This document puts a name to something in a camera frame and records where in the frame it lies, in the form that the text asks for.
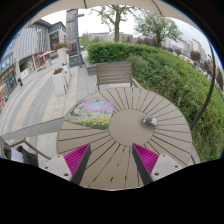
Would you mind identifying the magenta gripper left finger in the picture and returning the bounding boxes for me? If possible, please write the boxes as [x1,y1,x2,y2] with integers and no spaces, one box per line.
[41,143,92,186]

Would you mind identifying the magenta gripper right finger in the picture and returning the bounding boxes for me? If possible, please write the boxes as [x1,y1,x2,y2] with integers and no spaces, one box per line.
[131,142,183,186]

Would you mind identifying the grey computer mouse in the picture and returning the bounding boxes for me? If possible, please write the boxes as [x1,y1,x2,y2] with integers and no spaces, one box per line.
[141,116,158,127]

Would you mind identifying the floral printed mouse pad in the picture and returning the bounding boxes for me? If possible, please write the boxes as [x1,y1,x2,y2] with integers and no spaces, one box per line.
[66,99,115,130]

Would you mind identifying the curved black parasol pole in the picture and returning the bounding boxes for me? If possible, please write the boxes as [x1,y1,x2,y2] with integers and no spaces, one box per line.
[189,42,217,131]

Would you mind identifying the white planter with flowers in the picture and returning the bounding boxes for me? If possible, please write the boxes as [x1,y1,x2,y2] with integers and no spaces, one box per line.
[52,68,67,96]

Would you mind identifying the green hedge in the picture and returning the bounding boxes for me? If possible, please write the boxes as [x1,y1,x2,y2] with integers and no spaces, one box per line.
[87,42,224,162]

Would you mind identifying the brown slatted chair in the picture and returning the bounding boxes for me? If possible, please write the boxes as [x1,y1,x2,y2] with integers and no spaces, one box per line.
[96,62,139,89]

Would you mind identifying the far white planter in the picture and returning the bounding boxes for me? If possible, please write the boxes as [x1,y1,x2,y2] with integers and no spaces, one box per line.
[55,43,67,64]

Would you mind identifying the tall advertising pillar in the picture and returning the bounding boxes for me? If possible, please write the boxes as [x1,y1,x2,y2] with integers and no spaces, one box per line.
[66,9,83,67]

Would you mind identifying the beige parasol canopy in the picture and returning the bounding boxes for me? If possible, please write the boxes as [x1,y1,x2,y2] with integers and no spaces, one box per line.
[26,0,201,31]

